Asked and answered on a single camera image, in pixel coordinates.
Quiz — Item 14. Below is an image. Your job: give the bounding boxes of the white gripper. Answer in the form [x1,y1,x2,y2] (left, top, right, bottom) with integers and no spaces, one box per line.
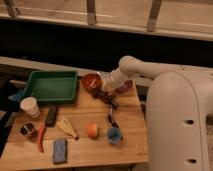
[102,69,126,91]

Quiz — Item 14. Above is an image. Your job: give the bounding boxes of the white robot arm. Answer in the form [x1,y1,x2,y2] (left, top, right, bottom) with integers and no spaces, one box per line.
[103,56,213,171]

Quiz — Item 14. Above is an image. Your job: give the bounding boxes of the purple bowl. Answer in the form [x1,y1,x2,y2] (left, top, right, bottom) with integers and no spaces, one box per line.
[114,80,133,94]

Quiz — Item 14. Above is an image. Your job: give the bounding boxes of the orange bowl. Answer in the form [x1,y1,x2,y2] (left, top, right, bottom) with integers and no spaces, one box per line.
[81,74,102,91]

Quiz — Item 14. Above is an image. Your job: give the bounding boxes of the dark grape bunch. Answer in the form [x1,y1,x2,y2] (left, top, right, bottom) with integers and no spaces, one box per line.
[92,89,119,109]

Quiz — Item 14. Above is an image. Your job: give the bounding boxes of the wooden table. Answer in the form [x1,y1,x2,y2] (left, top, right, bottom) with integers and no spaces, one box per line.
[0,75,150,171]

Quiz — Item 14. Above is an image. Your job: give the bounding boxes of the blue cup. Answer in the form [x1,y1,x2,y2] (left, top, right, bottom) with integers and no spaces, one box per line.
[107,127,122,144]

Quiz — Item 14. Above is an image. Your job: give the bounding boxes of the orange fruit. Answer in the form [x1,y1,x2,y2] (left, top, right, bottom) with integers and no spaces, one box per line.
[86,123,99,138]

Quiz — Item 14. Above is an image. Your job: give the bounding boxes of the green plastic tray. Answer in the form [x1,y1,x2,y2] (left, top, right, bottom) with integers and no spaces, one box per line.
[23,71,78,105]

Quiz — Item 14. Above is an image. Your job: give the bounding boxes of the black remote control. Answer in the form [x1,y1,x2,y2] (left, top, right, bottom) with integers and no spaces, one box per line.
[45,105,57,126]

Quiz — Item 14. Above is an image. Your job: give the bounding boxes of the blue sponge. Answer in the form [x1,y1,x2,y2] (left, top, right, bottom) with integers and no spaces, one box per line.
[52,139,67,164]

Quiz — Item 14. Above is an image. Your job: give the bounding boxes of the white paper cup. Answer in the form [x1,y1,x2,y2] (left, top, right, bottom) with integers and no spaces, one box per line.
[20,97,40,118]

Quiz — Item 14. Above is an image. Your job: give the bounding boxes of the red chili pepper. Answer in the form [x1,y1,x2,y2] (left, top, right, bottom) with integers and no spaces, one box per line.
[37,123,46,153]

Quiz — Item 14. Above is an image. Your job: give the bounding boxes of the small metal tin can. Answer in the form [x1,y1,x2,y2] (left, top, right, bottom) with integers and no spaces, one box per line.
[20,123,36,139]

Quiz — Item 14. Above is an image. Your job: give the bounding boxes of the blue object behind tray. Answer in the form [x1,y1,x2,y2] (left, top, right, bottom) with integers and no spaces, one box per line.
[9,89,24,102]

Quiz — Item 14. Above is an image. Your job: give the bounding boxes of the black handled utensil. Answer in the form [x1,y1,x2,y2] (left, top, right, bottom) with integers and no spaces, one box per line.
[107,106,119,128]

